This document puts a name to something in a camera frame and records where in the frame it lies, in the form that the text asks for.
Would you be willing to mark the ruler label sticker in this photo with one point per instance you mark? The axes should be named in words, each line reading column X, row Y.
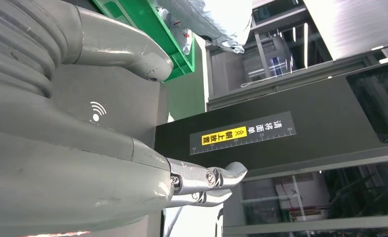
column 246, row 132

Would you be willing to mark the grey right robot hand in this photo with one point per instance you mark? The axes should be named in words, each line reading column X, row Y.
column 66, row 183

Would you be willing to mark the black inbound scanning machine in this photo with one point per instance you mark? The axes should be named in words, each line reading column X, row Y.
column 311, row 153

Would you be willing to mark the green plastic crate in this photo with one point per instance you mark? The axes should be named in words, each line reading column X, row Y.
column 148, row 23

